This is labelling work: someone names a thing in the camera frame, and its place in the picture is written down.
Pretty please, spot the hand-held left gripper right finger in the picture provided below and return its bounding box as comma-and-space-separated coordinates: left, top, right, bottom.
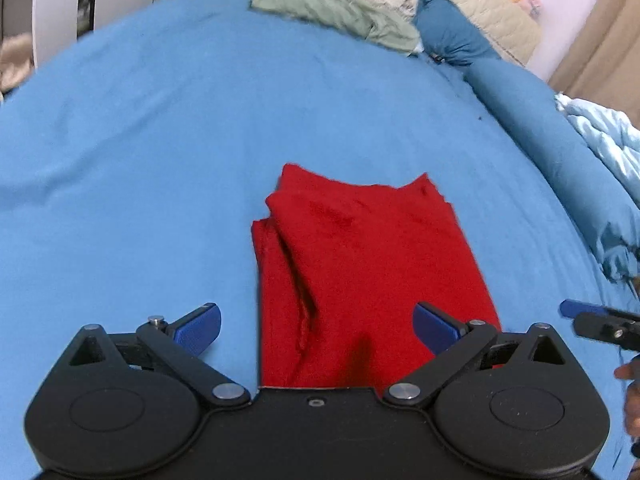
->
382, 302, 581, 406

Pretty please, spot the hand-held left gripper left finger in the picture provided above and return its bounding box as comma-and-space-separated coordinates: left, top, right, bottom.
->
55, 303, 251, 407

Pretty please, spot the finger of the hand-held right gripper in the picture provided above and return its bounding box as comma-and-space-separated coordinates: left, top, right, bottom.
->
559, 299, 640, 352

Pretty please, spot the red knit sweater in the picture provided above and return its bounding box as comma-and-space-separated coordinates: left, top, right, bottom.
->
250, 162, 503, 391

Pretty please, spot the person's right hand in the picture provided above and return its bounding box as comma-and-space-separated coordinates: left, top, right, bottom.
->
614, 355, 640, 457

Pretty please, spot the blue bed sheet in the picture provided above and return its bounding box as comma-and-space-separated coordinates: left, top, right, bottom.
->
0, 0, 640, 480

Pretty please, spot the light blue duvet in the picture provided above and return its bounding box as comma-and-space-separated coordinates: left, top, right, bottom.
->
554, 92, 640, 196

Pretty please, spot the beige curtain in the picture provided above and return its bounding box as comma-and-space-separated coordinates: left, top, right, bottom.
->
548, 0, 640, 107

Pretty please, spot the teal pillow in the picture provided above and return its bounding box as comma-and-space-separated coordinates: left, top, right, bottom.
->
412, 0, 501, 67

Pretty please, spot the green folded cloth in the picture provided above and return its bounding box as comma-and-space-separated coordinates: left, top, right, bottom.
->
250, 0, 421, 56

